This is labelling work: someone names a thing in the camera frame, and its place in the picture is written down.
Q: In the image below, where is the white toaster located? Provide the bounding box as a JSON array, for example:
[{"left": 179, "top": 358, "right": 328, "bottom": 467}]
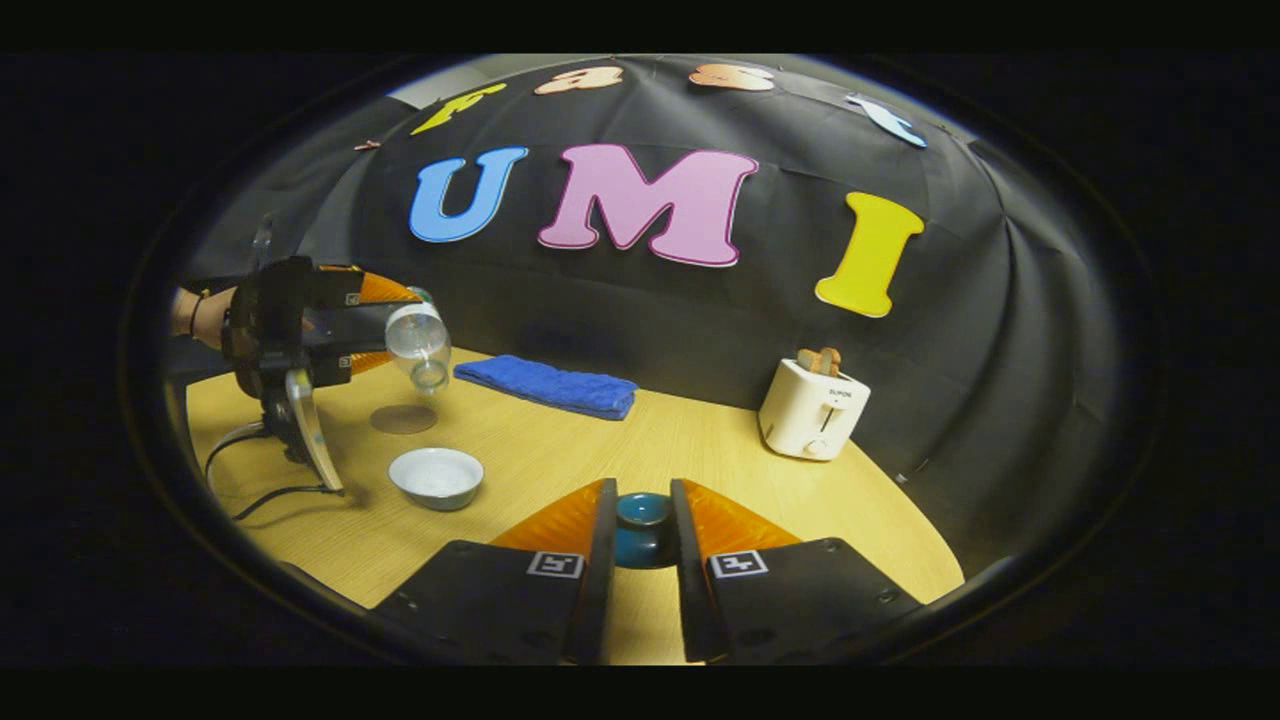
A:
[{"left": 758, "top": 358, "right": 872, "bottom": 462}]

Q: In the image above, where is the black cable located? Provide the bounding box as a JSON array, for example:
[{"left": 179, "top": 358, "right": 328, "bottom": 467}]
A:
[
  {"left": 232, "top": 484, "right": 336, "bottom": 523},
  {"left": 203, "top": 420, "right": 271, "bottom": 491}
]

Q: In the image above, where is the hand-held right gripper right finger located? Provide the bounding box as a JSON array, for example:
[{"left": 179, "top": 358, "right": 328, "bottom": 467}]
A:
[{"left": 670, "top": 478, "right": 923, "bottom": 666}]

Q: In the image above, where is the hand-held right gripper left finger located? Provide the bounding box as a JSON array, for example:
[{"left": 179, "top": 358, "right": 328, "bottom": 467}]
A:
[{"left": 395, "top": 478, "right": 619, "bottom": 666}]

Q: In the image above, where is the white teacup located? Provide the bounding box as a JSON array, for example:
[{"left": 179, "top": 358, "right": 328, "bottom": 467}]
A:
[{"left": 388, "top": 447, "right": 485, "bottom": 512}]

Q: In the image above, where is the clear plastic water bottle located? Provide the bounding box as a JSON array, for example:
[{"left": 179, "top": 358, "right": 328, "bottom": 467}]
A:
[{"left": 385, "top": 288, "right": 453, "bottom": 394}]

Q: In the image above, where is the black backdrop cloth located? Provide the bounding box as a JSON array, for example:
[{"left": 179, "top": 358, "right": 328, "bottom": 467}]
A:
[{"left": 185, "top": 55, "right": 1121, "bottom": 581}]

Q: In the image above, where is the teal teacup lid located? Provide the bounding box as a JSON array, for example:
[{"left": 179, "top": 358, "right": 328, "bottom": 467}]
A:
[{"left": 612, "top": 492, "right": 681, "bottom": 571}]

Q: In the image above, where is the blue folded towel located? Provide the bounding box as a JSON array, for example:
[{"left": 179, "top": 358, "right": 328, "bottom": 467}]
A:
[{"left": 454, "top": 354, "right": 639, "bottom": 421}]

